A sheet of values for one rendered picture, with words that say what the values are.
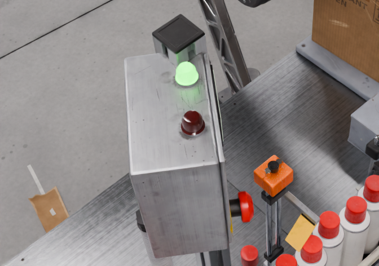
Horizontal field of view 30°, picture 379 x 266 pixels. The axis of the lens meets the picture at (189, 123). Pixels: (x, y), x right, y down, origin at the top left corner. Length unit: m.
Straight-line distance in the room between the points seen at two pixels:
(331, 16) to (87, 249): 0.72
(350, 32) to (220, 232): 0.83
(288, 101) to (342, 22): 0.21
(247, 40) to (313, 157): 1.43
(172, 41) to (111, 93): 1.98
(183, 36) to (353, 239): 0.54
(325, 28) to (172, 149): 0.95
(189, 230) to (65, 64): 2.15
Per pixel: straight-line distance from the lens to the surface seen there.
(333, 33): 1.63
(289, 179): 1.06
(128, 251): 1.43
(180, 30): 0.82
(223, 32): 2.01
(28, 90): 2.89
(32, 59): 3.00
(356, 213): 1.15
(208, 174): 0.74
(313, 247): 1.12
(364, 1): 1.50
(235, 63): 2.05
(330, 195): 1.47
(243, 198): 0.86
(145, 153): 0.74
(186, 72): 0.78
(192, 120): 0.73
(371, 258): 1.31
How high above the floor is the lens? 2.07
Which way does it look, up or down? 52 degrees down
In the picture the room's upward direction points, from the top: 9 degrees counter-clockwise
